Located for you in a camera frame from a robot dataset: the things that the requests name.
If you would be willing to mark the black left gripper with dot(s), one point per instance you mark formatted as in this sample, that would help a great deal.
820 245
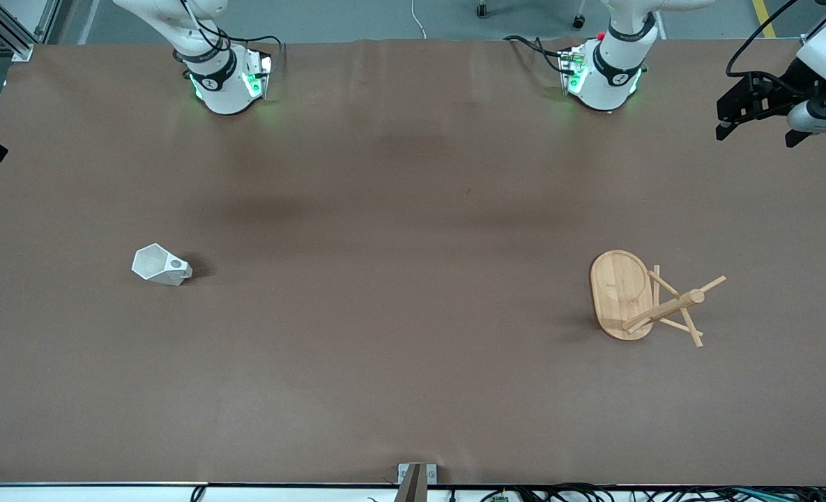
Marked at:
779 89

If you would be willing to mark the white faceted cup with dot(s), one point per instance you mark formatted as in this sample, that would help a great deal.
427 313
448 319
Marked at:
151 263

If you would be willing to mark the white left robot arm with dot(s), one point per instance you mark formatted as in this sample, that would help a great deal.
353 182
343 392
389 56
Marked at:
611 77

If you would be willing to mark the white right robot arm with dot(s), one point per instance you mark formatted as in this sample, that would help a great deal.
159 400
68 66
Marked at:
221 90

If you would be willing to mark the wooden cup rack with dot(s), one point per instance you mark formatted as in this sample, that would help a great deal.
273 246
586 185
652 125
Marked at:
618 293

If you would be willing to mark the brown table cover sheet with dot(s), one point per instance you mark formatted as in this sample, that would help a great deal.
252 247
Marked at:
412 348

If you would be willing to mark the aluminium frame profile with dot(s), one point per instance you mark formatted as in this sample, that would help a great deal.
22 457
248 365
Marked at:
8 31

